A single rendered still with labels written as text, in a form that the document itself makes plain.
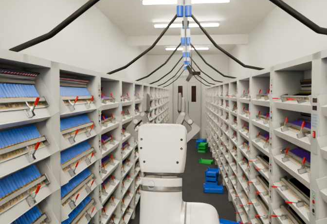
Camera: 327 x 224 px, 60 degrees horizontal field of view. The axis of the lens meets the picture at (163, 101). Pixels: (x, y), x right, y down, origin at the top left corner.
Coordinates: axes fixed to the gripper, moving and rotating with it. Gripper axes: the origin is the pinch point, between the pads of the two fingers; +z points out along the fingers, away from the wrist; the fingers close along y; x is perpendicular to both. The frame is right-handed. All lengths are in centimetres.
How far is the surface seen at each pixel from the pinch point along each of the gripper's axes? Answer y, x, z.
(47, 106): -66, -69, 13
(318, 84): 62, -73, 24
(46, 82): -66, -66, 25
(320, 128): 62, -76, 4
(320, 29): 53, -44, 37
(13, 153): -67, -49, -10
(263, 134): 67, -218, 17
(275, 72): 61, -137, 51
